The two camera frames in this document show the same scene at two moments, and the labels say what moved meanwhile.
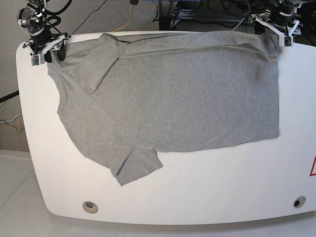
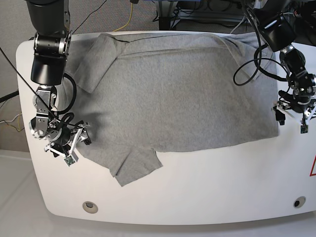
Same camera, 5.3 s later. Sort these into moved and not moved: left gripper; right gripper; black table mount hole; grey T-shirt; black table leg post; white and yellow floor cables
Moved: left gripper; right gripper
Not moved: black table leg post; black table mount hole; white and yellow floor cables; grey T-shirt
